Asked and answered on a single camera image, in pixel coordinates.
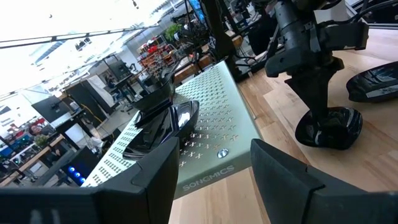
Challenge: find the long ceiling light rail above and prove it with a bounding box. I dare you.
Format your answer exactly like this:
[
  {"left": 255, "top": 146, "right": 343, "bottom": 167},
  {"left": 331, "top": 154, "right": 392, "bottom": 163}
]
[{"left": 0, "top": 24, "right": 158, "bottom": 50}]

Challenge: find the shelf with red bins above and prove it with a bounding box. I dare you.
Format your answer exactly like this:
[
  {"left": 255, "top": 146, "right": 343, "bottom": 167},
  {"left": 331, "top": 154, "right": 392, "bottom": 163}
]
[{"left": 139, "top": 43, "right": 177, "bottom": 77}]

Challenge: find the person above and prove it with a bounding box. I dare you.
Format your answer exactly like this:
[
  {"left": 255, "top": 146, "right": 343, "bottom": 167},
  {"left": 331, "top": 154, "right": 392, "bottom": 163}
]
[{"left": 27, "top": 123, "right": 44, "bottom": 136}]

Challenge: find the green perforated metal shelf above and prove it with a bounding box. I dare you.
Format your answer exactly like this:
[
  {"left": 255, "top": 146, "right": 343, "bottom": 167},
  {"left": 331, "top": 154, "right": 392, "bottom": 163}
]
[{"left": 81, "top": 60, "right": 261, "bottom": 200}]

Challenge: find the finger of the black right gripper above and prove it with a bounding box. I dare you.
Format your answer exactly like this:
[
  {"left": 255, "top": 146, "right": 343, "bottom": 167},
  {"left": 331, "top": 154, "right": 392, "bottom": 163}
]
[
  {"left": 284, "top": 77, "right": 313, "bottom": 119},
  {"left": 307, "top": 75, "right": 331, "bottom": 126}
]

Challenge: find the black computer with blue lights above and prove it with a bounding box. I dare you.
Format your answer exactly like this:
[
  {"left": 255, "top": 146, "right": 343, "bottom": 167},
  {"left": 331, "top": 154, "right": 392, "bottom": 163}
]
[{"left": 62, "top": 146, "right": 101, "bottom": 187}]

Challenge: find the black spotlight cluster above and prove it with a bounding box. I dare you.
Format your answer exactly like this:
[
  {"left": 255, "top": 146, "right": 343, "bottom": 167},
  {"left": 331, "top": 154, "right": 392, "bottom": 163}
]
[{"left": 74, "top": 37, "right": 93, "bottom": 52}]

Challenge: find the wavy square black plate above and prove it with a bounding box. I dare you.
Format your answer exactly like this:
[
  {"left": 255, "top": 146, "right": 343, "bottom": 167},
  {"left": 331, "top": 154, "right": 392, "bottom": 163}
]
[{"left": 346, "top": 61, "right": 398, "bottom": 103}]

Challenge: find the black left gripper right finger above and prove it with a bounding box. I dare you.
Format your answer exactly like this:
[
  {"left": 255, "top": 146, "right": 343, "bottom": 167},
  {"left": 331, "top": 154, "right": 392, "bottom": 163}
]
[{"left": 250, "top": 138, "right": 327, "bottom": 224}]

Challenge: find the black monitor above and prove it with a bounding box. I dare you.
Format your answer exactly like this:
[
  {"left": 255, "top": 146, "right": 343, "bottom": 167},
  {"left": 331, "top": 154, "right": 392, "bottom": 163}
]
[{"left": 107, "top": 58, "right": 133, "bottom": 82}]

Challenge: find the small green desk plant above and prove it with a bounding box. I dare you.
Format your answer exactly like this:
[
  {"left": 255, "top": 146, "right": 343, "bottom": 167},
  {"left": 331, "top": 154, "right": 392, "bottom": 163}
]
[{"left": 34, "top": 134, "right": 49, "bottom": 147}]

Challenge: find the round wavy black bowl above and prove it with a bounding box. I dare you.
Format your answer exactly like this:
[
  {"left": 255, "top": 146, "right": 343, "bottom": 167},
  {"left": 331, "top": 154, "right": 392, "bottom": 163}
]
[{"left": 294, "top": 106, "right": 364, "bottom": 151}]

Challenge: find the green potted plant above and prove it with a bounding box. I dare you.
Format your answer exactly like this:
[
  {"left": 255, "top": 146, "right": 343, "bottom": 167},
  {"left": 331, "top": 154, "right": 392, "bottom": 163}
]
[{"left": 164, "top": 23, "right": 183, "bottom": 41}]

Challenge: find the wooden workbench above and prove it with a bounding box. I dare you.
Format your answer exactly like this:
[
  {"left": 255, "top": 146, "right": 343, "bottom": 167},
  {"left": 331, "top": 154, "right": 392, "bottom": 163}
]
[{"left": 172, "top": 52, "right": 217, "bottom": 85}]

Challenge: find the black computer monitor on arm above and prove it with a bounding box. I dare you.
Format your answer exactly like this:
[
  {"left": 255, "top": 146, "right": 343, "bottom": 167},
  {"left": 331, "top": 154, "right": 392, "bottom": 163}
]
[{"left": 30, "top": 95, "right": 72, "bottom": 124}]

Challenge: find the small deep square black bowl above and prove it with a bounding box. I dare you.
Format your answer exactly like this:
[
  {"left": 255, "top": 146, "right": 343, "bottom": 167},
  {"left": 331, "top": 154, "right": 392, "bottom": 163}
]
[{"left": 132, "top": 81, "right": 177, "bottom": 116}]

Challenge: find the oval wavy black plate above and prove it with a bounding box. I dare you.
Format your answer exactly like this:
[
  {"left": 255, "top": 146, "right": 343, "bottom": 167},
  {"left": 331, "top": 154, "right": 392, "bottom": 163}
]
[{"left": 123, "top": 99, "right": 200, "bottom": 160}]

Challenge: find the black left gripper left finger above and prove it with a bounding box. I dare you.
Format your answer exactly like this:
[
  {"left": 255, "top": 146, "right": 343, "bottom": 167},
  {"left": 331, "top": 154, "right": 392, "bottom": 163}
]
[{"left": 101, "top": 136, "right": 181, "bottom": 224}]

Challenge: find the black standing board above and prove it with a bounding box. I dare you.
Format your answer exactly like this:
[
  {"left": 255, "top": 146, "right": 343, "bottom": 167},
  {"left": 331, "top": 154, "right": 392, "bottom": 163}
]
[{"left": 65, "top": 82, "right": 105, "bottom": 116}]

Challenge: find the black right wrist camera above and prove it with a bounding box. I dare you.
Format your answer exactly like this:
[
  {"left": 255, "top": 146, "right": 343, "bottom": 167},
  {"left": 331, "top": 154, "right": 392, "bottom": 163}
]
[{"left": 317, "top": 21, "right": 370, "bottom": 52}]

